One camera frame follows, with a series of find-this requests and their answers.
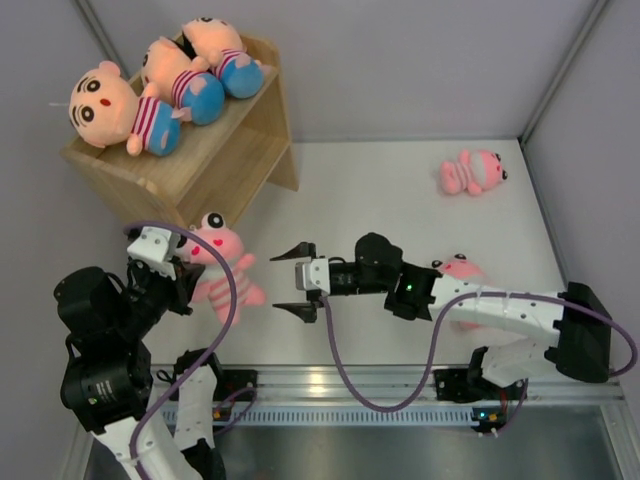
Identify pink striped plush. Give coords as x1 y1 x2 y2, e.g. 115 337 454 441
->
439 149 509 196
430 253 489 331
177 212 266 324

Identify boy plush doll blue pants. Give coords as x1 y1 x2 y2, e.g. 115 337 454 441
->
140 37 226 126

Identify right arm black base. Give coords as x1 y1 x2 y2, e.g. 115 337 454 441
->
433 368 524 404

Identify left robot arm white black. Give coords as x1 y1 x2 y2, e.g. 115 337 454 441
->
54 260 226 479

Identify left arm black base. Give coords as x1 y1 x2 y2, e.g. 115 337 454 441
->
213 368 258 402

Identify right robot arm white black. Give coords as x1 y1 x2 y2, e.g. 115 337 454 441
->
279 233 612 397

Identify wooden two-tier shelf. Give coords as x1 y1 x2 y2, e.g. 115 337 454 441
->
60 33 299 227

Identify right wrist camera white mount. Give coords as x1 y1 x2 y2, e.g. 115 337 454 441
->
293 257 331 296

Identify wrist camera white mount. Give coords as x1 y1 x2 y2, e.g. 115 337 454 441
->
127 226 181 280
293 257 331 296

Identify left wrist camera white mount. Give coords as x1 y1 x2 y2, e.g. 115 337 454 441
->
127 226 181 280

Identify aluminium mounting rail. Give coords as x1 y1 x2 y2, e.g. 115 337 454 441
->
149 364 625 402

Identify white slotted cable duct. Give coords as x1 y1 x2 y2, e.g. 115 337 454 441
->
159 405 481 427

